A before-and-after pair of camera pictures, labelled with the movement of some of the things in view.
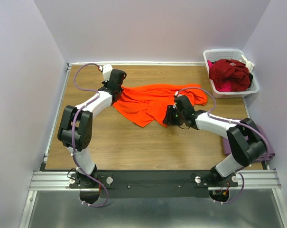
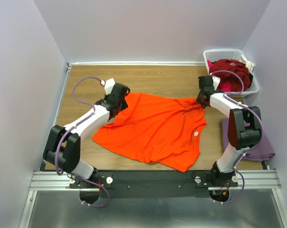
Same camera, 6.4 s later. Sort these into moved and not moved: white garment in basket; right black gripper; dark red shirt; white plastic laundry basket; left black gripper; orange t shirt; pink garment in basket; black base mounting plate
Moved: right black gripper; orange t shirt; left black gripper
Not moved: white garment in basket; white plastic laundry basket; black base mounting plate; pink garment in basket; dark red shirt
